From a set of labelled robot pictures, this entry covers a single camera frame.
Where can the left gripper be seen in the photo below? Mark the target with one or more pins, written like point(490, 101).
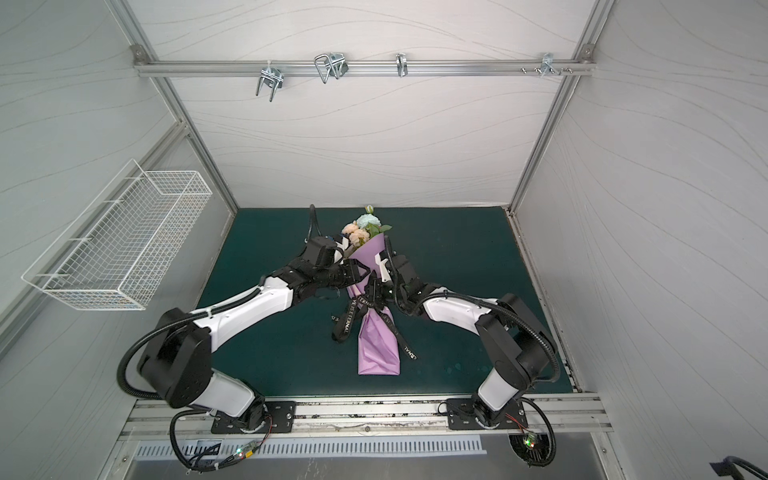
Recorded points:
point(352, 272)

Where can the mint fake flower stem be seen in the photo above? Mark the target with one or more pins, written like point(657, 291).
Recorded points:
point(370, 223)

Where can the pink purple wrapping paper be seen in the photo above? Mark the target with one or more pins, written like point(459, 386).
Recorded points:
point(378, 349)

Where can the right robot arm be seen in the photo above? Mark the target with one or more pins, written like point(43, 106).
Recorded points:
point(521, 351)

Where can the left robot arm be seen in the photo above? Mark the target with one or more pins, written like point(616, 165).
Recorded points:
point(174, 362)

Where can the green table mat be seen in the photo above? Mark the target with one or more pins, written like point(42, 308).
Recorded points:
point(471, 251)

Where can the metal U-bolt clamp left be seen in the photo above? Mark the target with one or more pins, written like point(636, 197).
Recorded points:
point(270, 80)

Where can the metal u-bolt clamp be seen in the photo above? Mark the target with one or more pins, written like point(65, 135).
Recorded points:
point(331, 65)
point(270, 80)

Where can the metal U-bolt clamp middle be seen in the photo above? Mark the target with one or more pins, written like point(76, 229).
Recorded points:
point(331, 65)

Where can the white vent grille strip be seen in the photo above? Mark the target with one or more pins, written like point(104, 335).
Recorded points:
point(325, 447)

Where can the metal bolt clamp right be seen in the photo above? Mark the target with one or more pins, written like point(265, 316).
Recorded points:
point(547, 67)

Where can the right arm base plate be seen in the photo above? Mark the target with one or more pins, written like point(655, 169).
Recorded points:
point(474, 414)

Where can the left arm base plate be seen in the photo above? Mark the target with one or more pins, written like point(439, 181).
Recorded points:
point(262, 417)

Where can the white wire basket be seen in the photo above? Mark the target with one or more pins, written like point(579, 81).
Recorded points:
point(114, 255)

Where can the metal bracket clamp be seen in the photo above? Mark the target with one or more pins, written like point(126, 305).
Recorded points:
point(401, 65)

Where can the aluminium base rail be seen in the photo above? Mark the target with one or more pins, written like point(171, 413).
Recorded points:
point(373, 416)

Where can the aluminium crossbar rail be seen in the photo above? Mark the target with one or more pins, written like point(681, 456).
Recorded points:
point(357, 68)

